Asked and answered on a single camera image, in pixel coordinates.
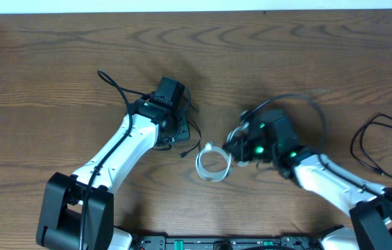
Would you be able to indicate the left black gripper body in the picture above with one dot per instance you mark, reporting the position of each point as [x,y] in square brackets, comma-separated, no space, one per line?
[180,128]

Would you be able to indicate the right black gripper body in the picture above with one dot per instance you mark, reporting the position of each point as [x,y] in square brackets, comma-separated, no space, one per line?
[236,147]

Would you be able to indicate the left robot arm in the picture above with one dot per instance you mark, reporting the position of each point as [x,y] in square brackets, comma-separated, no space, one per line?
[78,209]

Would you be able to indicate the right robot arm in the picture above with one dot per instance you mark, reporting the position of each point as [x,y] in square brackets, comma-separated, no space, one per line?
[270,137]

